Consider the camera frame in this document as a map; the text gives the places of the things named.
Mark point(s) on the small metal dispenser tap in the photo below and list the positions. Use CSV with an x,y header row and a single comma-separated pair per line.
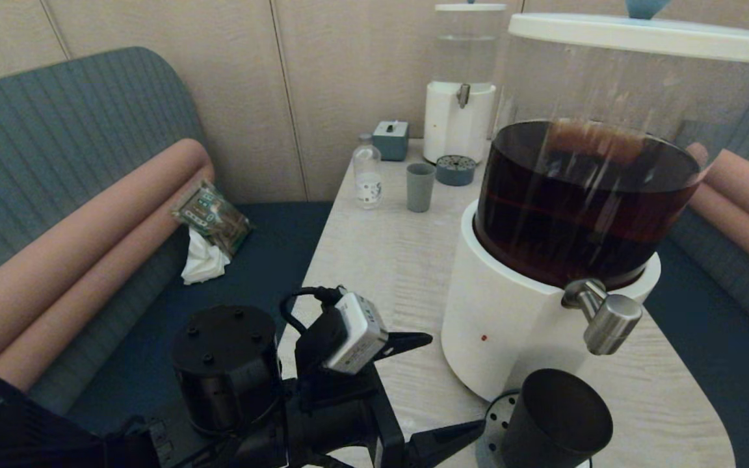
x,y
463,95

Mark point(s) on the blue-grey upholstered sofa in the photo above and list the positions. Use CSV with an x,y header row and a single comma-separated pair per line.
x,y
725,364
56,117

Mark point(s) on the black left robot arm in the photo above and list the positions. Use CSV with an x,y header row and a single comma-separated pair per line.
x,y
225,370

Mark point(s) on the white crumpled tissue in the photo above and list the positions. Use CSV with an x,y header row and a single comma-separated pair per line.
x,y
204,262

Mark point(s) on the black cup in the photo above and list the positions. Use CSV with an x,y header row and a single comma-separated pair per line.
x,y
556,422

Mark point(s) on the small water dispenser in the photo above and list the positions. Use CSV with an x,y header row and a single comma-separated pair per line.
x,y
452,128

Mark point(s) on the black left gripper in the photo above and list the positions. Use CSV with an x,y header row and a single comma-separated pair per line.
x,y
342,422

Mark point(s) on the large white lid blue knob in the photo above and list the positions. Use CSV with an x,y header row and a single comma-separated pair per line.
x,y
641,36

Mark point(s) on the large metal dispenser tap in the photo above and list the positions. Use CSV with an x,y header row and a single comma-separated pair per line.
x,y
612,322

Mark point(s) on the green snack packet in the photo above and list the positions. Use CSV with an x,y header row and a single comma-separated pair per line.
x,y
215,217

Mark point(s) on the large tea dispenser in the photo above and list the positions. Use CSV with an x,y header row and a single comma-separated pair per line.
x,y
504,325

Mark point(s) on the large round perforated drip tray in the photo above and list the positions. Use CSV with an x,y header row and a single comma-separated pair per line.
x,y
495,429

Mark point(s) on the blue-grey tissue box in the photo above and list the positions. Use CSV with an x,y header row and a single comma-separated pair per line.
x,y
391,142

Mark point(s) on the clear plastic bottle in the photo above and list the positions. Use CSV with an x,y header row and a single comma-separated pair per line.
x,y
368,178

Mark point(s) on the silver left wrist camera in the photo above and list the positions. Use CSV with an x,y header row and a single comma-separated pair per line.
x,y
358,331

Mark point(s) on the small round drip tray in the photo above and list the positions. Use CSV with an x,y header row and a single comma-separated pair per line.
x,y
455,172

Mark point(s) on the small white dispenser lid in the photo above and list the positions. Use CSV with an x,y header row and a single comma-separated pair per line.
x,y
469,7

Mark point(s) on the grey cup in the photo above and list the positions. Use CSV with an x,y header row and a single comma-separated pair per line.
x,y
420,190

